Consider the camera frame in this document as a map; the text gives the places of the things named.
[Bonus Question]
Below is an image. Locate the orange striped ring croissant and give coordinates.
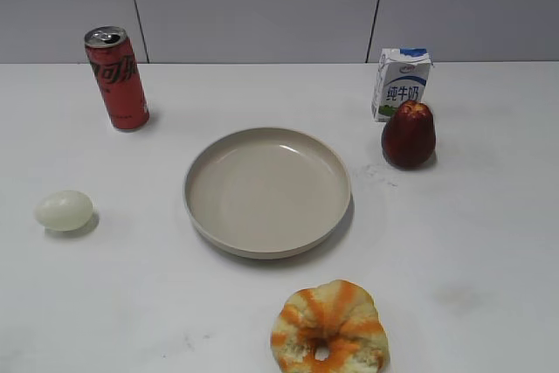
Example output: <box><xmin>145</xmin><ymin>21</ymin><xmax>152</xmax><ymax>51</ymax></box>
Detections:
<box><xmin>270</xmin><ymin>280</ymin><xmax>390</xmax><ymax>372</ymax></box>

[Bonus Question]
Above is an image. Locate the beige round plate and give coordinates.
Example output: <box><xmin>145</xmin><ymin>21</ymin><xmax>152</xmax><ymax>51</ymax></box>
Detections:
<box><xmin>183</xmin><ymin>127</ymin><xmax>354</xmax><ymax>260</ymax></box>

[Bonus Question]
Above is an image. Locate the dark red wax apple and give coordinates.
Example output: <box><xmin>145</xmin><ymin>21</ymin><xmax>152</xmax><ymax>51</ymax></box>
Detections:
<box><xmin>381</xmin><ymin>100</ymin><xmax>436</xmax><ymax>169</ymax></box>

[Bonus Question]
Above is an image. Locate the white blue milk carton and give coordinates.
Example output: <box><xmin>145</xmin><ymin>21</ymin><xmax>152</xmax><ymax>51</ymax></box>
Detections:
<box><xmin>371</xmin><ymin>48</ymin><xmax>431</xmax><ymax>122</ymax></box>

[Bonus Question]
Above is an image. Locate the red cola can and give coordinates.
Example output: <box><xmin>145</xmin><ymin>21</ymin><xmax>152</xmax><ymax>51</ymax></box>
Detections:
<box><xmin>84</xmin><ymin>26</ymin><xmax>149</xmax><ymax>131</ymax></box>

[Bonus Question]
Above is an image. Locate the white egg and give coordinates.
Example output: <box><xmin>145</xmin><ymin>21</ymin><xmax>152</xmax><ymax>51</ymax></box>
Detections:
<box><xmin>34</xmin><ymin>190</ymin><xmax>93</xmax><ymax>231</ymax></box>

